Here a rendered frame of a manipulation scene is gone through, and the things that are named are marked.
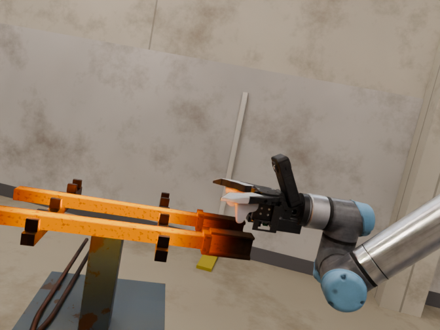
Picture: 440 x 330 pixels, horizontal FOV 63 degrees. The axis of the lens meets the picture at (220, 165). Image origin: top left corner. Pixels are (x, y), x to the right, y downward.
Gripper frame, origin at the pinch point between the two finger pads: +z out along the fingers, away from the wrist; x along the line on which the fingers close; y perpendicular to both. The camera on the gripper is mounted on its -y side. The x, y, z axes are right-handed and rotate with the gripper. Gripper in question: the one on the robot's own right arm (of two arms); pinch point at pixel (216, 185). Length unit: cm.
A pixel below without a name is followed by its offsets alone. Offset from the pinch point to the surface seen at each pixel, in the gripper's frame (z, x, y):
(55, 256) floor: 76, 173, 106
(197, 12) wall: 7, 241, -91
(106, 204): 21.2, -1.5, 7.1
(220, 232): -0.7, -11.7, 5.7
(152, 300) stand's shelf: 8.4, 10.9, 34.0
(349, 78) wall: -118, 203, -59
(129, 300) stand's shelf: 14.1, 9.7, 34.0
